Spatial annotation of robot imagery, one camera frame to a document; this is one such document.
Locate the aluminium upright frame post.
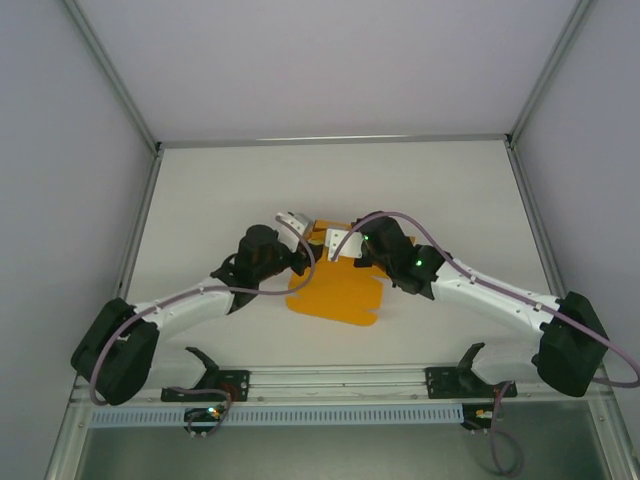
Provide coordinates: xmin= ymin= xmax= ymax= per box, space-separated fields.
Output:
xmin=505 ymin=0 xmax=600 ymax=146
xmin=62 ymin=0 xmax=162 ymax=151

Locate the black controller board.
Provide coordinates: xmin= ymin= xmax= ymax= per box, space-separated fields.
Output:
xmin=460 ymin=403 xmax=505 ymax=432
xmin=183 ymin=406 xmax=227 ymax=440

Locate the slotted light blue cable duct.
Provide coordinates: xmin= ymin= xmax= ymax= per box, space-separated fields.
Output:
xmin=89 ymin=405 xmax=466 ymax=429

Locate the wide aluminium mounting rail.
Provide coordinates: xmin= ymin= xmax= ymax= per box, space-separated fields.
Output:
xmin=69 ymin=360 xmax=617 ymax=407

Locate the aluminium frame leg post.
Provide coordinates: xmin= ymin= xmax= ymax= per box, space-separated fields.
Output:
xmin=588 ymin=399 xmax=639 ymax=480
xmin=43 ymin=403 xmax=92 ymax=480

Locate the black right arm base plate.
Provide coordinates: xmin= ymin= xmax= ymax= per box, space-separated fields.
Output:
xmin=424 ymin=365 xmax=517 ymax=400

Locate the aluminium table edge rail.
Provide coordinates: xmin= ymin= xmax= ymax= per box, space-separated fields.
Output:
xmin=158 ymin=132 xmax=512 ymax=149
xmin=503 ymin=142 xmax=569 ymax=301
xmin=112 ymin=144 xmax=165 ymax=301

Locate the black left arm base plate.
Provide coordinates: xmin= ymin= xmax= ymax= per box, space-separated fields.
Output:
xmin=160 ymin=368 xmax=251 ymax=403

